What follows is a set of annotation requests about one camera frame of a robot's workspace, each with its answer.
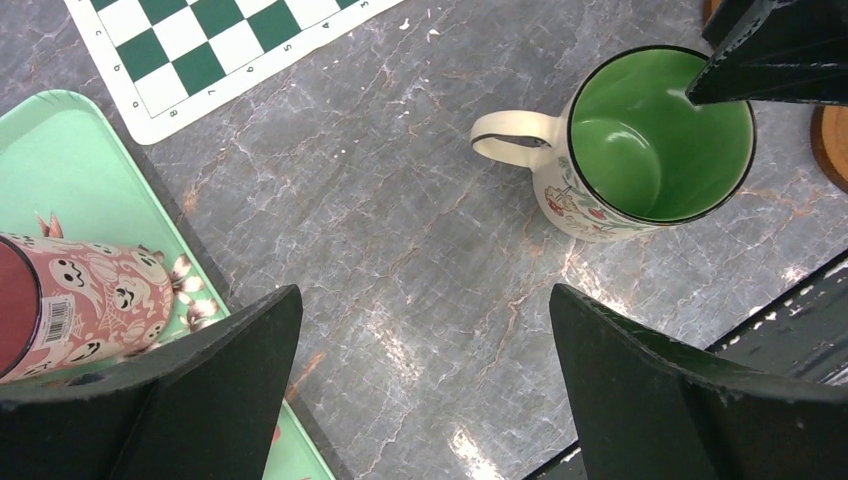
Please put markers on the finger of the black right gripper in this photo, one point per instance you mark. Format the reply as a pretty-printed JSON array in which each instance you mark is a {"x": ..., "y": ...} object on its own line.
[
  {"x": 724, "y": 19},
  {"x": 780, "y": 51}
]

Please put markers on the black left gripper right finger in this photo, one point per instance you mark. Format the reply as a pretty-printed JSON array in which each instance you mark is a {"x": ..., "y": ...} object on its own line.
[{"x": 647, "y": 406}]

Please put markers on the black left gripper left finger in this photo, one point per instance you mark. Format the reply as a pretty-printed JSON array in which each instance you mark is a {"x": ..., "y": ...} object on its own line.
[{"x": 202, "y": 407}]

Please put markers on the brown wooden ridged coaster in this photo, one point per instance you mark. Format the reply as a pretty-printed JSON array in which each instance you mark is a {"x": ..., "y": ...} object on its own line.
[{"x": 828, "y": 138}]

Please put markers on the green interior cartoon mug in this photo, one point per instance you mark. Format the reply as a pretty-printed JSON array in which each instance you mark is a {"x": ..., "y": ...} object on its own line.
[{"x": 630, "y": 153}]

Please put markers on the pink ghost pattern mug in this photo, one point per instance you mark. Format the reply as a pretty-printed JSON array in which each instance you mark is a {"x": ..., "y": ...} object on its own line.
[{"x": 66, "y": 303}]

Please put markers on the woven rattan coaster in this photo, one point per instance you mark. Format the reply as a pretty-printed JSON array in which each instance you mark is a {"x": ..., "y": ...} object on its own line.
[{"x": 708, "y": 8}]

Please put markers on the green floral tray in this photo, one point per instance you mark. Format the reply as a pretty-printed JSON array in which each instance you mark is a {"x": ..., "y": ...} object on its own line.
[{"x": 61, "y": 159}]

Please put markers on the green white chessboard mat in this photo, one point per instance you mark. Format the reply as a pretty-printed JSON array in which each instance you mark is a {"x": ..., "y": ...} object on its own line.
[{"x": 167, "y": 63}]

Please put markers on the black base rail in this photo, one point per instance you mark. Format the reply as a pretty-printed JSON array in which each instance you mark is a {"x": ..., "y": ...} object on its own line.
[{"x": 802, "y": 334}]

